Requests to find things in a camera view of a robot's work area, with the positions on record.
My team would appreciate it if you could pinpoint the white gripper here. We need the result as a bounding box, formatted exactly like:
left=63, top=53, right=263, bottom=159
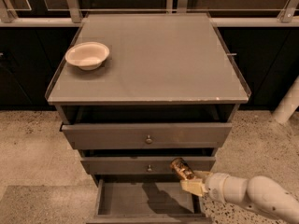
left=180, top=170, right=229, bottom=203

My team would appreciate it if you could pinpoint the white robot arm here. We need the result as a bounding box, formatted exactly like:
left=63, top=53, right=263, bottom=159
left=181, top=79, right=299, bottom=224

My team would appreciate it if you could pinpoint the metal top drawer knob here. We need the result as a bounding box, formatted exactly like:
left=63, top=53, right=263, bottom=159
left=145, top=135, right=153, bottom=144

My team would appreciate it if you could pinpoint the grey bottom drawer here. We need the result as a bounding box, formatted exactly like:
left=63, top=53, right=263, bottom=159
left=86, top=179, right=212, bottom=224

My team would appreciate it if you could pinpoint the grey drawer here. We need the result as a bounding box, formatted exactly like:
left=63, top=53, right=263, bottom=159
left=62, top=123, right=232, bottom=150
left=79, top=155, right=217, bottom=175
left=86, top=179, right=212, bottom=224

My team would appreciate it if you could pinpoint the grey drawer cabinet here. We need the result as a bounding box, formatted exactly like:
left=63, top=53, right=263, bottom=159
left=45, top=12, right=252, bottom=224

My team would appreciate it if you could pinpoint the grey middle drawer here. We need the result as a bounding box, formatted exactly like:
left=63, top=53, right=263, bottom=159
left=79, top=155, right=217, bottom=175

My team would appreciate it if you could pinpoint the grey top drawer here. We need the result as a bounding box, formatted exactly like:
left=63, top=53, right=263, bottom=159
left=62, top=123, right=232, bottom=150

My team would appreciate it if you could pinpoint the white paper bowl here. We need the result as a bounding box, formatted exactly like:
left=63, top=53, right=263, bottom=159
left=65, top=42, right=110, bottom=71

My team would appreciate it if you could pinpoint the grey metal railing frame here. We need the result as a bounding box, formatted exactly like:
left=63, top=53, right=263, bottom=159
left=1, top=0, right=299, bottom=27

